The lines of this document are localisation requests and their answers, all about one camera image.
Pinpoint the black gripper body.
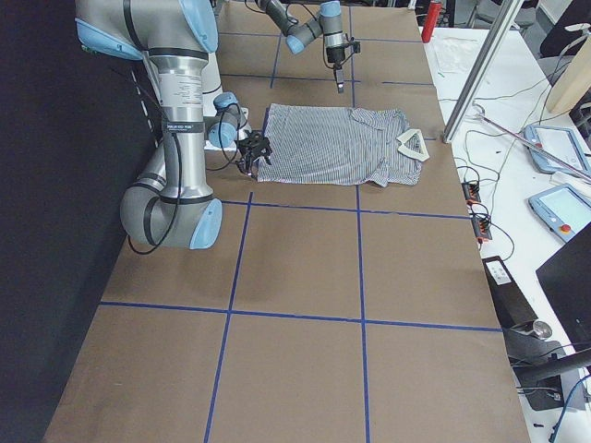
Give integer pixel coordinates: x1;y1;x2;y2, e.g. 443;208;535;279
325;44;346;69
237;131;272;162

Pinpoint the navy white striped polo shirt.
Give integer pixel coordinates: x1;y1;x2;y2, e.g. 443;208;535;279
258;103;422;187

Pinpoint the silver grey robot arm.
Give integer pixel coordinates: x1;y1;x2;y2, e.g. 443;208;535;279
244;1;359;94
76;1;271;249

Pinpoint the red cylinder tube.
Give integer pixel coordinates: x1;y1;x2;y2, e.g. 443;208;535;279
421;0;442;43

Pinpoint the white reacher grabber tool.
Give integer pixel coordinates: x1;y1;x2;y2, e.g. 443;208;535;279
474;105;590;183

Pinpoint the orange black power strip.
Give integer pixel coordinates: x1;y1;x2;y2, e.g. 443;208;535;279
461;181;492;245

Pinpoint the blue teach pendant far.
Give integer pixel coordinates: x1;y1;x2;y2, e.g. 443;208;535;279
524;125;590;174

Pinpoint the blue teach pendant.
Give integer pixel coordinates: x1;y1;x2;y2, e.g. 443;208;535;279
528;184;590;243
524;125;590;174

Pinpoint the blue teach pendant near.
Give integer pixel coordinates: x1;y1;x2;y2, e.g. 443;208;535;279
528;184;590;243

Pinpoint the black box with label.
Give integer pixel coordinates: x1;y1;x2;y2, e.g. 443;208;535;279
482;256;537;329

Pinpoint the black monitor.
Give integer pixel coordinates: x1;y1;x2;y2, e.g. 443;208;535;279
536;233;590;341

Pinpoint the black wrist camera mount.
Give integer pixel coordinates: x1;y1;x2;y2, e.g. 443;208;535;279
347;37;361;54

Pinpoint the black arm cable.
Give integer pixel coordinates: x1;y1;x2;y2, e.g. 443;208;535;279
127;103;250;255

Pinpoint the aluminium frame post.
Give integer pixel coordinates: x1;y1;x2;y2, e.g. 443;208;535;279
442;0;524;143

